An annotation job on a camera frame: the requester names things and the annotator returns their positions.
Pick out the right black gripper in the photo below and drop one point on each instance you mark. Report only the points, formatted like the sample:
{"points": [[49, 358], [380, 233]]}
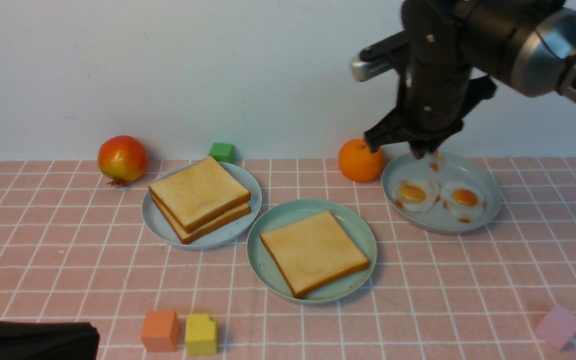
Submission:
{"points": [[441, 91]]}

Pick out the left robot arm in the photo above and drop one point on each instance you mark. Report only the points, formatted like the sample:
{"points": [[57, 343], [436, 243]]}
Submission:
{"points": [[48, 341]]}

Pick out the yellow foam cube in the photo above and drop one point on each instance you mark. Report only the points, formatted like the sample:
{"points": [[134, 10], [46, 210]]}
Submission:
{"points": [[201, 335]]}

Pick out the green foam cube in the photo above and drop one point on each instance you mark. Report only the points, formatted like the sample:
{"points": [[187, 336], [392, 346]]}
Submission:
{"points": [[223, 152]]}

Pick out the pink foam cube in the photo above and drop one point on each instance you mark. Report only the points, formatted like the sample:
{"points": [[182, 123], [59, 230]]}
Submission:
{"points": [[557, 327]]}

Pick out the orange fruit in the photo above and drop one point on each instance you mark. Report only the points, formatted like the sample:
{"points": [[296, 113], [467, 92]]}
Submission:
{"points": [[357, 163]]}

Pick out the light blue bread plate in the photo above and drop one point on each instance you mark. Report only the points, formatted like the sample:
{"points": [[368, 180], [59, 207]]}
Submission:
{"points": [[159, 226]]}

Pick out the grey-blue egg plate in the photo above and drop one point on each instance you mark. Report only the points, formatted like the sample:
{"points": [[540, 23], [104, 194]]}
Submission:
{"points": [[459, 169]]}

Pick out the pink checkered tablecloth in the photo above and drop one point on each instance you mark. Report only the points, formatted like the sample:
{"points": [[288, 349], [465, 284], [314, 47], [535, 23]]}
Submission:
{"points": [[73, 248]]}

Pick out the red yellow pomegranate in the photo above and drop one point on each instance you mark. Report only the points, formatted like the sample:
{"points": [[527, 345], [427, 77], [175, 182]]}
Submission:
{"points": [[122, 159]]}

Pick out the orange foam cube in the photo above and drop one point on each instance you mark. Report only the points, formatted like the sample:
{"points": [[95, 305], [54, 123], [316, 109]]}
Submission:
{"points": [[160, 331]]}

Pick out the teal center plate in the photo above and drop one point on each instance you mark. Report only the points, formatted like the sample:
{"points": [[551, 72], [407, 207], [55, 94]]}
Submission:
{"points": [[296, 210]]}

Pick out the fried egg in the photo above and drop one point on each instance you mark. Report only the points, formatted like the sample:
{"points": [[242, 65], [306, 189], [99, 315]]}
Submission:
{"points": [[437, 161], [416, 195], [462, 201]]}

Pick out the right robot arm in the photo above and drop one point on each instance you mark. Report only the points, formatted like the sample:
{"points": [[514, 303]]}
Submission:
{"points": [[528, 45]]}

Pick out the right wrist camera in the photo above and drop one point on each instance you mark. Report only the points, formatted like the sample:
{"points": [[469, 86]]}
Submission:
{"points": [[392, 53]]}

